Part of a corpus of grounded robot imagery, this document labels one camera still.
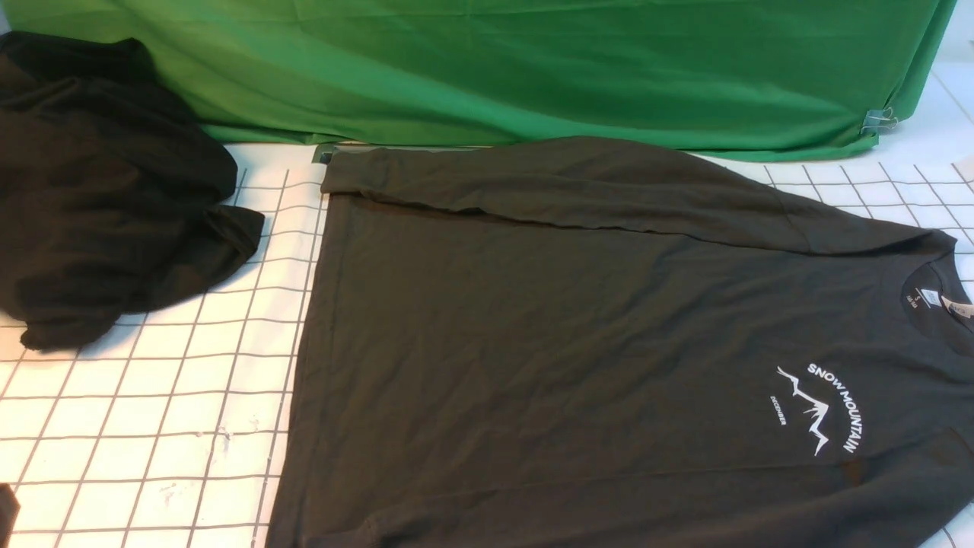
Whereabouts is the green backdrop cloth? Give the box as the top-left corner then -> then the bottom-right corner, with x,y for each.
2,1 -> 956,163

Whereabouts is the gray metal bar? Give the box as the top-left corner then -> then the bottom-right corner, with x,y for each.
312,143 -> 337,165

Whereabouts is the black crumpled garment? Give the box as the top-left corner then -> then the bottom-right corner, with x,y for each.
1,31 -> 265,352

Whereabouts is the gray long sleeve shirt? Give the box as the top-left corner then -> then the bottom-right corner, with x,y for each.
266,138 -> 972,547

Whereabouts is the metal binder clip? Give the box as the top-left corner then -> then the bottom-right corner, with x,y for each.
860,107 -> 899,136

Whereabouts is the white grid paper mat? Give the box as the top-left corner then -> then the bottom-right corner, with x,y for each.
2,145 -> 972,547

